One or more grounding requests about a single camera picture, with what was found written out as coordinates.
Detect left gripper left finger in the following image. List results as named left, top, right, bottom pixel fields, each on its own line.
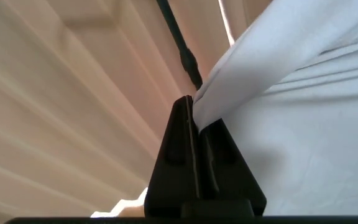
left=144, top=95, right=202, bottom=218

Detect beige curtain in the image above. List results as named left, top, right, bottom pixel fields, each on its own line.
left=0, top=0, right=273, bottom=218

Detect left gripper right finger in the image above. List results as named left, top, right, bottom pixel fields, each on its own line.
left=198, top=118, right=267, bottom=217

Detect black clothes rack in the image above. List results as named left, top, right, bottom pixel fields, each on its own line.
left=156, top=0, right=204, bottom=91

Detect pale grey shorts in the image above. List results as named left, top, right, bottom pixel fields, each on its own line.
left=192, top=0, right=358, bottom=217

